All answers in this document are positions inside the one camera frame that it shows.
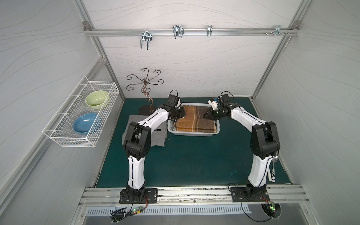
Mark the brown plaid scarf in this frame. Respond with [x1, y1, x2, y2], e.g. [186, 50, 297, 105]
[174, 106, 217, 134]

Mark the metal double hook left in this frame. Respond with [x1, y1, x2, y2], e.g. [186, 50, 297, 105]
[140, 31, 152, 50]

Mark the white vented cable duct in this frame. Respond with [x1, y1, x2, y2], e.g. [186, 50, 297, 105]
[86, 204, 252, 217]

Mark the grey scarf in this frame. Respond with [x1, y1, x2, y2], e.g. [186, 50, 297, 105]
[122, 114, 167, 147]

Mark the small metal hook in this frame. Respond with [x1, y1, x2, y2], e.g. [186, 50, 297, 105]
[207, 25, 212, 37]

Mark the metal hook right end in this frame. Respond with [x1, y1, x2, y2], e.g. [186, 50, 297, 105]
[264, 25, 290, 37]

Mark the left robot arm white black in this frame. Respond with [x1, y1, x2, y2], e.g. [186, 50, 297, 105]
[124, 103, 185, 198]

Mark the left cable bundle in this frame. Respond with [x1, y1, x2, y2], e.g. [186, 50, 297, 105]
[109, 193, 149, 223]

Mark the metal double hook middle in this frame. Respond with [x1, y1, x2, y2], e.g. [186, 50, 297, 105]
[172, 25, 185, 39]

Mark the metal double hook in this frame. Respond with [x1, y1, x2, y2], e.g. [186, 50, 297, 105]
[140, 31, 152, 50]
[172, 25, 185, 39]

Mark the white wire wall basket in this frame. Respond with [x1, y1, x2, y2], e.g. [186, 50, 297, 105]
[42, 77, 120, 148]

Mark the right black cable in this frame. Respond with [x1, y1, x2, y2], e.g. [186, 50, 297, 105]
[239, 196, 282, 224]

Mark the blue ceramic bowl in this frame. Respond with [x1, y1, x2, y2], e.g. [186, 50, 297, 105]
[73, 112, 102, 135]

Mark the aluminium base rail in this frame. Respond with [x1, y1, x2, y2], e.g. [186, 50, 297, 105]
[78, 184, 310, 207]

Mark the aluminium crossbar rail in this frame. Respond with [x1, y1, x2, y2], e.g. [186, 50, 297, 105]
[84, 28, 301, 38]

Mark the green ceramic bowl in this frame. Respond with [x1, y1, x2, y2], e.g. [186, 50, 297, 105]
[85, 91, 110, 110]

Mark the white plastic perforated basket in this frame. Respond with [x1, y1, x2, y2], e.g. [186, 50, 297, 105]
[167, 103, 220, 137]

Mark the bronze swirl jewelry stand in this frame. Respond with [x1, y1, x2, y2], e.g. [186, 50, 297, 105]
[126, 68, 164, 116]

